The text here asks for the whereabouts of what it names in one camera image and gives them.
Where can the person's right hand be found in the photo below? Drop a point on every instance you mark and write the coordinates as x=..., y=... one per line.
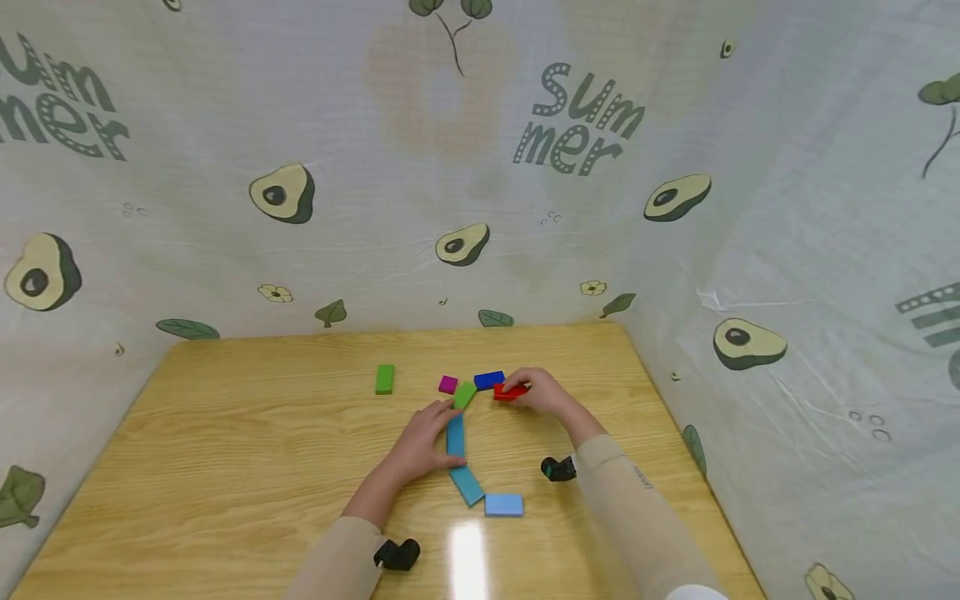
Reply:
x=547, y=393

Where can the person's left hand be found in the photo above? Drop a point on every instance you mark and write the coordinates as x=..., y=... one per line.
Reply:
x=420, y=446

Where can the person's right fingers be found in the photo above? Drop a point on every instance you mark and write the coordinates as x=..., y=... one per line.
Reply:
x=519, y=385

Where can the red block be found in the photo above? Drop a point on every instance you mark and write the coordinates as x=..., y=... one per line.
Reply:
x=504, y=394

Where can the teal block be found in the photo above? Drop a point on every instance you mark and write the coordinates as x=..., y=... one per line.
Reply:
x=467, y=486
x=455, y=435

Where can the person's right forearm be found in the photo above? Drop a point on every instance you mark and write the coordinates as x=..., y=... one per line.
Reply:
x=637, y=517

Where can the person's left forearm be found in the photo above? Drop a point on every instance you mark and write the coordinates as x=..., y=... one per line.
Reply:
x=352, y=542

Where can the green block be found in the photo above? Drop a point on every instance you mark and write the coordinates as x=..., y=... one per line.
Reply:
x=385, y=379
x=465, y=394

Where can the magenta block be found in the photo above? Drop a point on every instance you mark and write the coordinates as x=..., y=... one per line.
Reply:
x=448, y=384

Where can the black wrist band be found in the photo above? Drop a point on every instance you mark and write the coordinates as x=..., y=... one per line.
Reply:
x=559, y=469
x=397, y=554

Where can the light blue block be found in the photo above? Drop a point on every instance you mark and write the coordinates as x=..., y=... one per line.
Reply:
x=504, y=505

